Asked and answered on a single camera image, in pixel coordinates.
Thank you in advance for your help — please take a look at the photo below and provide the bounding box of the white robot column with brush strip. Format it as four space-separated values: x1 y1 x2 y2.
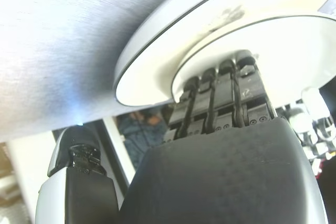
90 118 137 190

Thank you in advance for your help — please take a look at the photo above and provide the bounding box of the person in blue clothes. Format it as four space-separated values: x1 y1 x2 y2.
117 105 170 171

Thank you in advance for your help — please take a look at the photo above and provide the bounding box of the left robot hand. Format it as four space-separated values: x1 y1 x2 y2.
35 49 330 224

